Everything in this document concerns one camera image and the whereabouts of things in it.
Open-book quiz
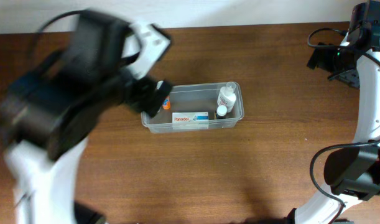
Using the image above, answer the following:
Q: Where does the orange tube white cap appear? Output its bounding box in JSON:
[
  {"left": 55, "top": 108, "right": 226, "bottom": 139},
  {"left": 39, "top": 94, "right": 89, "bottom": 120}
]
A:
[{"left": 157, "top": 80, "right": 170, "bottom": 110}]

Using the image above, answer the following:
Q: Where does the white Panadol medicine box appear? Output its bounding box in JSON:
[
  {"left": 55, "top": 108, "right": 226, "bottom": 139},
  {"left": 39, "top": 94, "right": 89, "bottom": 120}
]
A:
[{"left": 172, "top": 112, "right": 209, "bottom": 129}]

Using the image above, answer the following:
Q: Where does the white spray bottle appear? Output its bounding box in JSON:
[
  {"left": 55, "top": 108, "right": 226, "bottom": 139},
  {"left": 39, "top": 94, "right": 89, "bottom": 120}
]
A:
[{"left": 217, "top": 82, "right": 237, "bottom": 113}]

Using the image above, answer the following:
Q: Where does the dark bottle white cap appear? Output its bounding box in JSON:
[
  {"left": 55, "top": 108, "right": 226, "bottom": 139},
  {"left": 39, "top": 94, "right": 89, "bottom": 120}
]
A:
[{"left": 215, "top": 105, "right": 228, "bottom": 119}]

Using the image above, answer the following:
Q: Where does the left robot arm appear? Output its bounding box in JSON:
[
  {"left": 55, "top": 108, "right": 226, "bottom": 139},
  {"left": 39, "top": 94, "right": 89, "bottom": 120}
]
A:
[{"left": 0, "top": 9, "right": 172, "bottom": 223}]

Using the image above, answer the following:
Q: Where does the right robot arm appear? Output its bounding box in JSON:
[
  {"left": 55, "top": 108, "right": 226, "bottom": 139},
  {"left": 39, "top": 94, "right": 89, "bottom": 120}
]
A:
[{"left": 284, "top": 1, "right": 380, "bottom": 223}]

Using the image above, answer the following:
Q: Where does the clear plastic container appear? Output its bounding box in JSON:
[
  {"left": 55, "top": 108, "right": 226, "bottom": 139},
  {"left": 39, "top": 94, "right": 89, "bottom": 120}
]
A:
[{"left": 141, "top": 82, "right": 244, "bottom": 134}]

